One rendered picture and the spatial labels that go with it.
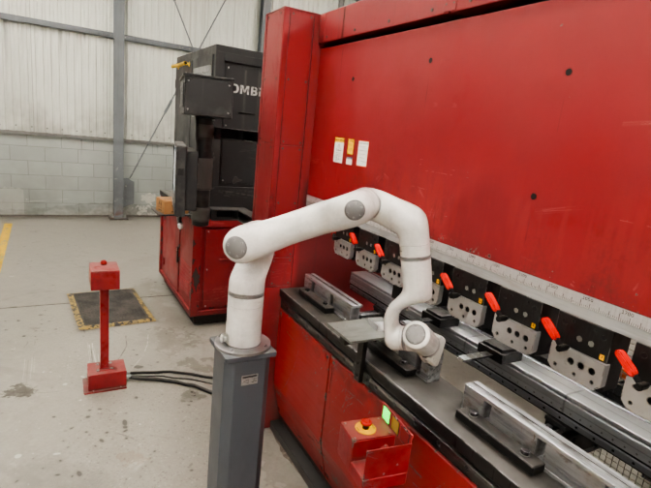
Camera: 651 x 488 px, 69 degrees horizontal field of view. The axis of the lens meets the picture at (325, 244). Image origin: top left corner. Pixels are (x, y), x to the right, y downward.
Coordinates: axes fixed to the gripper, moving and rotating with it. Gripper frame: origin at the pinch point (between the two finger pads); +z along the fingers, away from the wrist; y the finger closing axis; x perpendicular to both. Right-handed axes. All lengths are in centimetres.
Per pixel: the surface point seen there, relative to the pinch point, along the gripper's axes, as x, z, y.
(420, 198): 19, -16, 50
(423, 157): 21, -23, 63
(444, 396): -5.1, 7.2, -12.7
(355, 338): 29.7, -3.6, -4.9
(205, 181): 167, 25, 55
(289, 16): 110, -26, 126
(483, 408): -19.9, -1.9, -11.9
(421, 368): 6.4, 10.8, -6.0
